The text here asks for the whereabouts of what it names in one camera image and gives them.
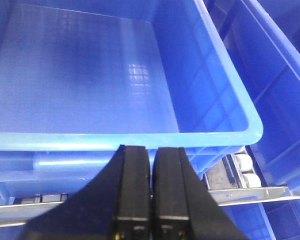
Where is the steel roller rail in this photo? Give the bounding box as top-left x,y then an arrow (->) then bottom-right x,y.
0,150 -> 300,228

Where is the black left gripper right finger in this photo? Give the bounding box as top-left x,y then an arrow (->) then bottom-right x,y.
152,147 -> 247,240

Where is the blue plastic crate left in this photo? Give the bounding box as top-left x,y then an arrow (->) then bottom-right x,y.
0,0 -> 263,205

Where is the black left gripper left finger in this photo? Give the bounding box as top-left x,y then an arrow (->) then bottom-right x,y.
18,145 -> 151,240

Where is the blue plastic crate middle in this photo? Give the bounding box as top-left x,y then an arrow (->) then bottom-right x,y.
204,0 -> 300,189

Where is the blue plastic crate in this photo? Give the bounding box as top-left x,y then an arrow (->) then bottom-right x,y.
0,0 -> 263,205
204,0 -> 300,189

